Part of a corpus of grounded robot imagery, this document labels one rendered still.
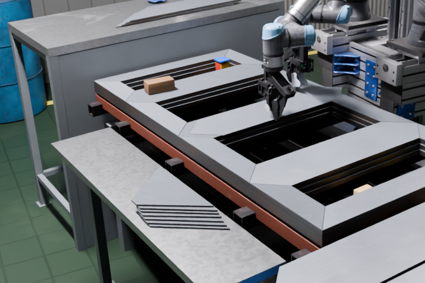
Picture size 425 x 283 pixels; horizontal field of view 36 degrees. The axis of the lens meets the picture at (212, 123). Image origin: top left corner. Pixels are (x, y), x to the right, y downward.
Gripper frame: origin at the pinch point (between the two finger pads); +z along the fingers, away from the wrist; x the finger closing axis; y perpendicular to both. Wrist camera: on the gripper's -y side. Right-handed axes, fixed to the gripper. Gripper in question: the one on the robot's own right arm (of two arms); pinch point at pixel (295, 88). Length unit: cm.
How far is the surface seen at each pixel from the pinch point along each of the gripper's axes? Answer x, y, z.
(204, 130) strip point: -52, 12, 1
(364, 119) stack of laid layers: 2.9, 37.5, 2.5
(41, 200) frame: -80, -126, 85
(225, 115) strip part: -38.0, 4.4, 0.7
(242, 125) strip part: -38.4, 16.6, 0.6
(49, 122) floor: -35, -243, 88
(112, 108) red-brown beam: -62, -50, 9
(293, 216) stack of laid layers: -62, 76, 2
